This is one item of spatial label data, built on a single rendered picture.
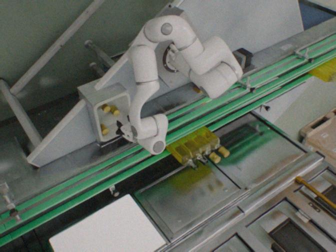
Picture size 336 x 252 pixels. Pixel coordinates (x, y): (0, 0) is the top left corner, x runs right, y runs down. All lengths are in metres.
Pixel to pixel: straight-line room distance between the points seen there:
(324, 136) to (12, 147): 4.42
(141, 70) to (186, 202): 0.72
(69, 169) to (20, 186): 0.21
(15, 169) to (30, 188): 0.42
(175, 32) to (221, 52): 0.20
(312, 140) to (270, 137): 3.40
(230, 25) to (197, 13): 0.26
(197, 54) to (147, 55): 0.19
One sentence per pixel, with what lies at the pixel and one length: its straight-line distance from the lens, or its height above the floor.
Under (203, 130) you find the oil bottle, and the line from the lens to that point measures 1.76.
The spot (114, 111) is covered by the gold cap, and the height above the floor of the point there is 0.81.
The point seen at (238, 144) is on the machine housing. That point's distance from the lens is 1.98.
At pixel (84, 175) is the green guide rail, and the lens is 1.60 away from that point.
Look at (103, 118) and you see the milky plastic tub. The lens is 1.63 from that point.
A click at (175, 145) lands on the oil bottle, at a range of 1.68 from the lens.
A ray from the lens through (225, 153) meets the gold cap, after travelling 1.68.
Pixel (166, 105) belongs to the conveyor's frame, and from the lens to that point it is 1.71.
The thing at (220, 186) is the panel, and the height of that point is 1.22.
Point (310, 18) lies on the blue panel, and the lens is 2.68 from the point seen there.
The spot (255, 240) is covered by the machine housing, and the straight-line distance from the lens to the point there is 1.63.
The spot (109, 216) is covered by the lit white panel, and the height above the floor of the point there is 1.05.
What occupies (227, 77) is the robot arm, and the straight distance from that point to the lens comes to 1.34.
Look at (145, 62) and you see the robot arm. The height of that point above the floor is 1.04.
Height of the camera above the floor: 1.93
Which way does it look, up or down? 38 degrees down
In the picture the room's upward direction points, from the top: 133 degrees clockwise
